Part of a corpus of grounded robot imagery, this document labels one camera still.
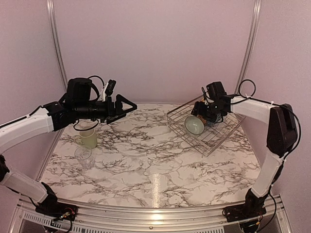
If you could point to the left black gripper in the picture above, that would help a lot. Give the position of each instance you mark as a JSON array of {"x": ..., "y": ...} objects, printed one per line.
[{"x": 110, "y": 110}]

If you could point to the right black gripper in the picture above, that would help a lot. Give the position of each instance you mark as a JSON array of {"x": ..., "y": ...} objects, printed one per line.
[{"x": 198, "y": 109}]

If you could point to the white green bowl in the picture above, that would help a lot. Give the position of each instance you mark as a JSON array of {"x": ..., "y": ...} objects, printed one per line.
[{"x": 194, "y": 125}]

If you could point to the pale green mug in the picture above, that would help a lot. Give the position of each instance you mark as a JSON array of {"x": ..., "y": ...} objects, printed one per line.
[{"x": 87, "y": 138}]

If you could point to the clear drinking glass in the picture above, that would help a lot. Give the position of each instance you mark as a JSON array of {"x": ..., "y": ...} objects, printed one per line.
[{"x": 84, "y": 156}]

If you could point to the blue polka dot plate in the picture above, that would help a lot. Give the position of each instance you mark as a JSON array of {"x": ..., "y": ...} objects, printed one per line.
[{"x": 216, "y": 120}]

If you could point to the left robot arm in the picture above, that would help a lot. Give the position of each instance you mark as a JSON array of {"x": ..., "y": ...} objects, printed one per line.
[{"x": 82, "y": 100}]

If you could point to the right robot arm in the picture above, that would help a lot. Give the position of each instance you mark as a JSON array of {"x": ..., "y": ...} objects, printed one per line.
[{"x": 283, "y": 135}]

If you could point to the yellow plate middle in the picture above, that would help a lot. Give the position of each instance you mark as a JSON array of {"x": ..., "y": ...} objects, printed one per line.
[{"x": 202, "y": 119}]

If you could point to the wire dish rack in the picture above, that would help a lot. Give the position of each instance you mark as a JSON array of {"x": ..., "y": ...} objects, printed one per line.
[{"x": 211, "y": 137}]

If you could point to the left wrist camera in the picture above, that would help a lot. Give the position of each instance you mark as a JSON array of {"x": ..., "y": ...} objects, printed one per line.
[{"x": 107, "y": 90}]

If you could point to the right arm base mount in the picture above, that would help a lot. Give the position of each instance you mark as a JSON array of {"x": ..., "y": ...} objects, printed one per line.
[{"x": 239, "y": 212}]

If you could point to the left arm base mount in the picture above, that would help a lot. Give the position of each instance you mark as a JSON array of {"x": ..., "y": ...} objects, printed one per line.
[{"x": 58, "y": 210}]

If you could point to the right aluminium frame post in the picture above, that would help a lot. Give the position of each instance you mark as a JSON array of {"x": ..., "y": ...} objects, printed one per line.
[{"x": 250, "y": 42}]

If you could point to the aluminium frame post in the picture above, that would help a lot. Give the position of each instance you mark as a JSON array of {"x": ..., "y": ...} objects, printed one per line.
[
  {"x": 250, "y": 42},
  {"x": 56, "y": 42}
]

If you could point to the left aluminium frame post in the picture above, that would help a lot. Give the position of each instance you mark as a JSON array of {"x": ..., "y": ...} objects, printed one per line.
[{"x": 56, "y": 42}]

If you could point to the front aluminium rail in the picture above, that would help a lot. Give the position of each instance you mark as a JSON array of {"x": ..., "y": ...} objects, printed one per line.
[{"x": 95, "y": 218}]

